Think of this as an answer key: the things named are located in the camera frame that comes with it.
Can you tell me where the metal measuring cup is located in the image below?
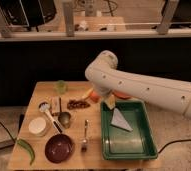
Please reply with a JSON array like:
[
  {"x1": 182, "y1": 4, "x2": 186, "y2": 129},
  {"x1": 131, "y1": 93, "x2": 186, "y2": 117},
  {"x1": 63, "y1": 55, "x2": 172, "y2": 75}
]
[{"x1": 58, "y1": 101, "x2": 71, "y2": 129}]

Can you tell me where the orange bowl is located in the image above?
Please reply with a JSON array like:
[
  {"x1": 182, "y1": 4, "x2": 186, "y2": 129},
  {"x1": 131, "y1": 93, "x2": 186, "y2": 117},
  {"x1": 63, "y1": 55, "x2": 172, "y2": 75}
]
[{"x1": 113, "y1": 91, "x2": 131, "y2": 99}]

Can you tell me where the black cable right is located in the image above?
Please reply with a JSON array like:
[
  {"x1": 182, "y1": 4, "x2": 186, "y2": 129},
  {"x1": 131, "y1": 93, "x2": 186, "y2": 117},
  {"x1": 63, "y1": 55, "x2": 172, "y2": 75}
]
[{"x1": 157, "y1": 138, "x2": 191, "y2": 155}]

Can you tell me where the black cable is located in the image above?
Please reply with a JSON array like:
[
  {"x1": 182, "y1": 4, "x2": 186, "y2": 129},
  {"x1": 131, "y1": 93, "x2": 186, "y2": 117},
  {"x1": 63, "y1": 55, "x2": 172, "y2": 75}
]
[
  {"x1": 0, "y1": 110, "x2": 17, "y2": 142},
  {"x1": 157, "y1": 138, "x2": 191, "y2": 155}
]

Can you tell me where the yellow banana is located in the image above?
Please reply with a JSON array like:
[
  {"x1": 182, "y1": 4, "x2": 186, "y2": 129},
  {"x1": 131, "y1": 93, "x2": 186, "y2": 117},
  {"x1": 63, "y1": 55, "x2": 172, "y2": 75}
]
[{"x1": 81, "y1": 88, "x2": 93, "y2": 100}]

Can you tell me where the green chili pepper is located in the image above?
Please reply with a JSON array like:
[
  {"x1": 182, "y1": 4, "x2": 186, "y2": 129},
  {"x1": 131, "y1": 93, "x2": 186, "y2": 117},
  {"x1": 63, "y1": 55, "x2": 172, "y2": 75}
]
[{"x1": 17, "y1": 139, "x2": 35, "y2": 165}]

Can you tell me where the silver fork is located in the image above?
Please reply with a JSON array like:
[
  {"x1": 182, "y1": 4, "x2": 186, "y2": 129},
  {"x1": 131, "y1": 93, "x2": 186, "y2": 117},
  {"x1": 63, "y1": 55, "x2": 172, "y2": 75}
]
[{"x1": 81, "y1": 120, "x2": 89, "y2": 152}]

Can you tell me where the white round container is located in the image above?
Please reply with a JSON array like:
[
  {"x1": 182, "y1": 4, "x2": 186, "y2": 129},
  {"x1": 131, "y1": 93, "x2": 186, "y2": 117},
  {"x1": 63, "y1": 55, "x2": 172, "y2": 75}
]
[{"x1": 28, "y1": 117, "x2": 47, "y2": 136}]

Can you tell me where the wooden block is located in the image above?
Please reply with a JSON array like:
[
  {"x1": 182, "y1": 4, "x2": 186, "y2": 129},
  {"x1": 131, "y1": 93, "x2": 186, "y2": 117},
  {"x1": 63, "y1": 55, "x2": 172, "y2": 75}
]
[{"x1": 51, "y1": 97, "x2": 60, "y2": 116}]

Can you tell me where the black cable left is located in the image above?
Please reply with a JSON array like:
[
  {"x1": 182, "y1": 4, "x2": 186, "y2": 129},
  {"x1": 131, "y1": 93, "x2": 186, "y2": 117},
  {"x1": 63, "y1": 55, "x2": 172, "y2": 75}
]
[{"x1": 0, "y1": 110, "x2": 17, "y2": 142}]

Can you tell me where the grey folded cloth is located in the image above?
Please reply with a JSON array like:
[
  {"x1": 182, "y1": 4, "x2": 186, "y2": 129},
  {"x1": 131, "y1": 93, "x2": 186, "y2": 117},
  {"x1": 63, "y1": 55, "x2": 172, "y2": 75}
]
[{"x1": 111, "y1": 108, "x2": 132, "y2": 132}]

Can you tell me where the green cup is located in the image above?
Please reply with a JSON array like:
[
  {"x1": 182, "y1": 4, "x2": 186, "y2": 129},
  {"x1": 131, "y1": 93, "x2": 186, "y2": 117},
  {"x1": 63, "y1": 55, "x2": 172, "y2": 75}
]
[{"x1": 56, "y1": 80, "x2": 67, "y2": 94}]

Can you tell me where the orange peach fruit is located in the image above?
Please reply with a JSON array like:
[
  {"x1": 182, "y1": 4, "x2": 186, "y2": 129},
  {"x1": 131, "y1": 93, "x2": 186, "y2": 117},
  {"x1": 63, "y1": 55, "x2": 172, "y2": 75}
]
[{"x1": 90, "y1": 91, "x2": 100, "y2": 103}]

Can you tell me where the green plastic tray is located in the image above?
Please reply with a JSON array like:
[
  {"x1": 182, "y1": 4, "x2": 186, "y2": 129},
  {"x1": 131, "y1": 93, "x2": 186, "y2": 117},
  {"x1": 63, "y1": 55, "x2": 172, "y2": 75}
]
[{"x1": 100, "y1": 101, "x2": 158, "y2": 160}]

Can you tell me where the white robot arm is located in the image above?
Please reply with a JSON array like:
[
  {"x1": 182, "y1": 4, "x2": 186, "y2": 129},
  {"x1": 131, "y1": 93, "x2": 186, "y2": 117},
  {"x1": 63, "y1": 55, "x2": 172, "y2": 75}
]
[{"x1": 85, "y1": 50, "x2": 191, "y2": 119}]

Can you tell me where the purple bowl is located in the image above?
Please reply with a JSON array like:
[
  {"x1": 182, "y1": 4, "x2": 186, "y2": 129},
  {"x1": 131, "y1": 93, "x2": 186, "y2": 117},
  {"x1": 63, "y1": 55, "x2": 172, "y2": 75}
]
[{"x1": 45, "y1": 134, "x2": 74, "y2": 163}]

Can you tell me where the white dish brush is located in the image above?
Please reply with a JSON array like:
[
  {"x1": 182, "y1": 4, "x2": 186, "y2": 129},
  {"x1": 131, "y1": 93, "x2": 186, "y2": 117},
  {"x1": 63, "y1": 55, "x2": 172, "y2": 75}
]
[{"x1": 39, "y1": 102, "x2": 62, "y2": 133}]

